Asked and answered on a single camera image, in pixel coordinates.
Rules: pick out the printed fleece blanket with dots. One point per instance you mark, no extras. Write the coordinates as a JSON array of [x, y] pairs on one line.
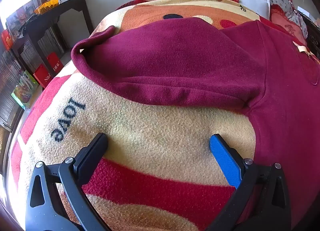
[[150, 141]]

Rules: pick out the dark carved headboard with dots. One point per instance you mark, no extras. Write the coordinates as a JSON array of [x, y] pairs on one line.
[[313, 36]]

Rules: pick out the colourful picture box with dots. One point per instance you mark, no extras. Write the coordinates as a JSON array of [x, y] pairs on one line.
[[25, 90]]

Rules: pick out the white pillow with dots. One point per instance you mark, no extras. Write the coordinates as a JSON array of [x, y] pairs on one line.
[[255, 2]]

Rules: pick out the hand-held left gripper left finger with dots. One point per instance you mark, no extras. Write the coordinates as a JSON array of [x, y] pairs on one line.
[[90, 156]]

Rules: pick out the maroon sweatshirt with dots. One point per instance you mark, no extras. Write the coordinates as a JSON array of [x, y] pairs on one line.
[[175, 58]]

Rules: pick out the dark wooden side table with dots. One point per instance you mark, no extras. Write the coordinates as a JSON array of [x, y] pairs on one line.
[[50, 23]]

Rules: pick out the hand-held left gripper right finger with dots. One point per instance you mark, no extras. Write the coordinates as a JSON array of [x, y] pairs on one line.
[[225, 161]]

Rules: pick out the yellow plastic basket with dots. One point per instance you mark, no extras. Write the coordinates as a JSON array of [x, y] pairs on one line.
[[47, 5]]

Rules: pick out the red gift box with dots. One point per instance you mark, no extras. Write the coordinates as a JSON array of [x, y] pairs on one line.
[[56, 62], [42, 76]]

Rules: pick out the small red box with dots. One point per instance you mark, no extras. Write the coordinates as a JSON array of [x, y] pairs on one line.
[[6, 40]]

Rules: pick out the dark cloth on table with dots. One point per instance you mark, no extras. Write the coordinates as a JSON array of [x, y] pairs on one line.
[[30, 25]]

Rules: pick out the colourful pictures on table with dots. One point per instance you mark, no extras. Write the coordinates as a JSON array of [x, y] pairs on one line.
[[21, 15]]

